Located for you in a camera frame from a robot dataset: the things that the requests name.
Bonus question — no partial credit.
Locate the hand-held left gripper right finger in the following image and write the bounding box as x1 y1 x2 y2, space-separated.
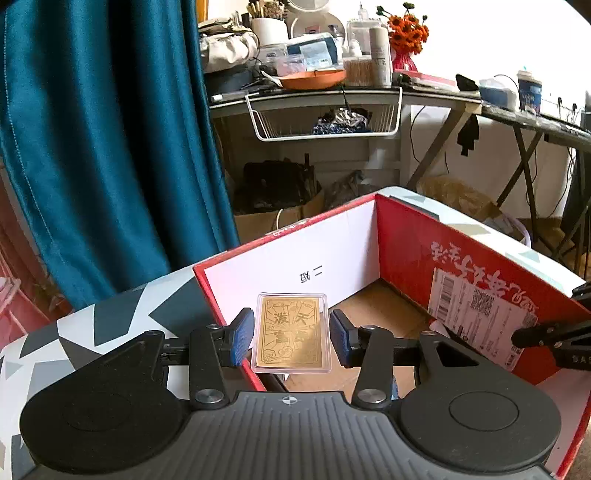
329 308 491 409

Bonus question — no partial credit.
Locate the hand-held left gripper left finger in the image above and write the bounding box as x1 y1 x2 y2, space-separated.
92 308 256 409

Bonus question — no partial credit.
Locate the gold card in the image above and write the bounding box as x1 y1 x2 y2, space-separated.
252 292 334 374

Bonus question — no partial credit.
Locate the red cardboard box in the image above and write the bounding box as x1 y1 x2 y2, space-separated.
191 191 591 480

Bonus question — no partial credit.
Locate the brown cardboard box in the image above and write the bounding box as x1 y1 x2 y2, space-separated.
233 189 327 245

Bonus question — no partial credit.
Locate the geometric patterned tablecloth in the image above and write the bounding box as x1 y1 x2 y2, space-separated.
0 185 588 480

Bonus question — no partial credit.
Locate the grey crumpled bag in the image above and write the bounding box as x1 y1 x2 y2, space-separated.
323 171 371 209

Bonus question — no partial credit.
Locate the black folding table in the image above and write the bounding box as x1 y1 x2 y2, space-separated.
480 104 591 278

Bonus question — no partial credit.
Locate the black hanging cloth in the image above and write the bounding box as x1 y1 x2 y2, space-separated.
457 113 481 158

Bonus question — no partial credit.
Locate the blue paper cup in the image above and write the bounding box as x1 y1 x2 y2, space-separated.
516 70 544 112

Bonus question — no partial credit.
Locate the blue tissue box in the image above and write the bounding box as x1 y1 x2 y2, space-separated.
479 78 518 110

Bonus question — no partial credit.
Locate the dark crumpled packet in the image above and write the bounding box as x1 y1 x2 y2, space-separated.
313 108 370 136

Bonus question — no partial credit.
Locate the printed room scene backdrop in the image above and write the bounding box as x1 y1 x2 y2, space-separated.
0 168 75 344

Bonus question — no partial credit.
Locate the blue curtain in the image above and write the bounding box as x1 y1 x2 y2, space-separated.
0 0 242 310

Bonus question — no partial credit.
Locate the grey dressing desk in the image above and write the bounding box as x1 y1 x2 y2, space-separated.
208 84 485 191

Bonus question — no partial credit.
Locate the dark round container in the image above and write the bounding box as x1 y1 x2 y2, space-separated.
205 69 265 96

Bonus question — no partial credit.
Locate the orange bowl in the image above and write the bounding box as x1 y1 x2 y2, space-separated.
278 69 347 90

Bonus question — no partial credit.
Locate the cotton swab box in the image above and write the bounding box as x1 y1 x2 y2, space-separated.
344 58 373 88

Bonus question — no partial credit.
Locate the clear plastic jar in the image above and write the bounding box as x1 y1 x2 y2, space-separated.
276 55 308 75

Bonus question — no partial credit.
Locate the red vase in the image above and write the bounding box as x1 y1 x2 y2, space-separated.
392 48 419 73

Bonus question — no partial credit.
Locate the white bottle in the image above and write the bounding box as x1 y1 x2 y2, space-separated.
368 25 393 88

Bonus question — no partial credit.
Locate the blue white packet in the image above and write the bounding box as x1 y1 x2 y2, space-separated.
286 37 342 70

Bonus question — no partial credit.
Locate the clear acrylic organizer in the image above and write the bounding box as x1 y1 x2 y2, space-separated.
346 18 386 58

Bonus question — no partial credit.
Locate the white brush holder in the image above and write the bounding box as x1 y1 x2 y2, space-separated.
250 17 289 47

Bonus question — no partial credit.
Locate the orange flower bunch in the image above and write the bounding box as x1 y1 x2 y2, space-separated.
376 2 430 55

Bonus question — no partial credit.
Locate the round white mirror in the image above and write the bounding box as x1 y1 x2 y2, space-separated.
285 0 345 42

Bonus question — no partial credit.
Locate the bunch of makeup brushes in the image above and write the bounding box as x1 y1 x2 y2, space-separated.
247 0 287 21

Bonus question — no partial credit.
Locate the white wire basket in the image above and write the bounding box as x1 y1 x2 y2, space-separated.
245 87 403 141

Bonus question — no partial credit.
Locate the white drawstring bag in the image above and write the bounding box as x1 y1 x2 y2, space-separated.
198 18 259 73

